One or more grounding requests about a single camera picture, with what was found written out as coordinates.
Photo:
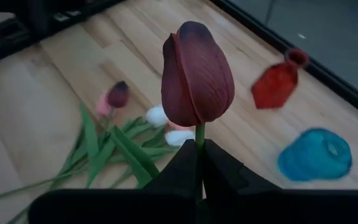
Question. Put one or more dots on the teal glass vase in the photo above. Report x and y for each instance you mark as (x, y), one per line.
(312, 155)

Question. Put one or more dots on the white tulip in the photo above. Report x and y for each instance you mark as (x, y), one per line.
(156, 115)
(179, 137)

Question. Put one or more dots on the black table border rail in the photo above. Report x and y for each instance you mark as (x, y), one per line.
(259, 28)

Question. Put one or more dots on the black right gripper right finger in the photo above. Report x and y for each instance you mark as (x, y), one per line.
(259, 208)

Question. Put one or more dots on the red glass vase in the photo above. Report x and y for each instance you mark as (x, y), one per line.
(275, 87)

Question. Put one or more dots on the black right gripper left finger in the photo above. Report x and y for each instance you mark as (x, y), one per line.
(120, 208)

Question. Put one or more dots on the dark red tulip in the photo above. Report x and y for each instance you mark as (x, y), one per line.
(118, 95)
(197, 77)

